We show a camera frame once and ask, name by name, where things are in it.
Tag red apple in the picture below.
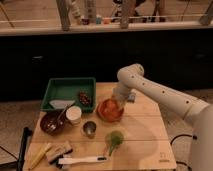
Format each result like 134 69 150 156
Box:
105 99 118 112

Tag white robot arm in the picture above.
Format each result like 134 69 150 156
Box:
113 64 213 171

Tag red bowl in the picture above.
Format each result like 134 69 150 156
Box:
96 99 124 122

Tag dark brown bowl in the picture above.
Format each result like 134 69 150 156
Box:
40 111 65 136

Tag blue sponge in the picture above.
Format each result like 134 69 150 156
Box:
127 92 136 103

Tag green plastic scoop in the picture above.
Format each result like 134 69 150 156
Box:
105 131 124 155

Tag brown pine cone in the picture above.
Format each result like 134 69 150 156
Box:
78 91 91 106

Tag small metal cup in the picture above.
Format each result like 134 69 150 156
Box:
83 121 96 138

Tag white paper cup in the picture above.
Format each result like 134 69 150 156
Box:
66 106 82 125

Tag white cloth in tray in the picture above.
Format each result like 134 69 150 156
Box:
49 100 75 109

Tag green plastic tray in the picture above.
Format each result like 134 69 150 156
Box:
41 77 96 113

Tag metal spoon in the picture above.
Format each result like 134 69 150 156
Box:
55 105 71 126

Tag wooden scrub brush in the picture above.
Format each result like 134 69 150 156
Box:
46 141 73 164

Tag white handled brush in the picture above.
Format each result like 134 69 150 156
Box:
58 156 107 165

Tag black cable on floor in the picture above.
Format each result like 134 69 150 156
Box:
169 134 198 171

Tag black table side handle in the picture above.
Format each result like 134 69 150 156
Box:
16 127 32 171

